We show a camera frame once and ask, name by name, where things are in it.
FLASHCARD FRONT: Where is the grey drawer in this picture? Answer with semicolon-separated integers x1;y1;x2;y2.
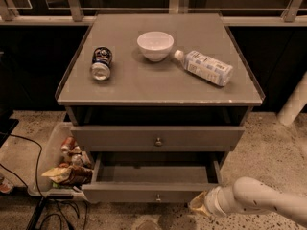
82;151;222;203
71;126;245;152

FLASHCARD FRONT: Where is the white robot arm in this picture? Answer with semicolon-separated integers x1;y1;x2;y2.
189;177;307;227

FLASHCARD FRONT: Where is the grey drawer cabinet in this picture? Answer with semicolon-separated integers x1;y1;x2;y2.
55;12;266;206

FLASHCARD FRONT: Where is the grey top drawer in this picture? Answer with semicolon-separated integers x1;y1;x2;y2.
71;126;245;152

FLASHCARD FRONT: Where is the brown snack bag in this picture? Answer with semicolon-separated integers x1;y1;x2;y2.
42;166;92;185

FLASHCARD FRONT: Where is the white labelled plastic bottle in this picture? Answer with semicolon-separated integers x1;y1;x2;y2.
174;50;233;87

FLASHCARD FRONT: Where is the red-white can in bin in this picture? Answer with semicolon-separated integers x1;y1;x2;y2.
60;136;75;153

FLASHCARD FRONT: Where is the white pillar base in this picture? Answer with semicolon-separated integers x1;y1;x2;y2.
277;72;307;126

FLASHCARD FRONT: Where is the clear plastic storage bin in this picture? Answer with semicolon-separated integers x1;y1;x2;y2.
28;122;85;200

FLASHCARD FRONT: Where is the white ceramic bowl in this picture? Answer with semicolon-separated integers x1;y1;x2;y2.
136;32;174;62

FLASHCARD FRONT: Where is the blue soda can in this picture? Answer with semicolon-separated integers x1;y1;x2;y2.
90;47;112;81

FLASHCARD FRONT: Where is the black cable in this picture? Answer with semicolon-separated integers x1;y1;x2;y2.
0;132;89;230

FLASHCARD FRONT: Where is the metal window railing frame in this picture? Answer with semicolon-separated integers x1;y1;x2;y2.
0;0;307;26

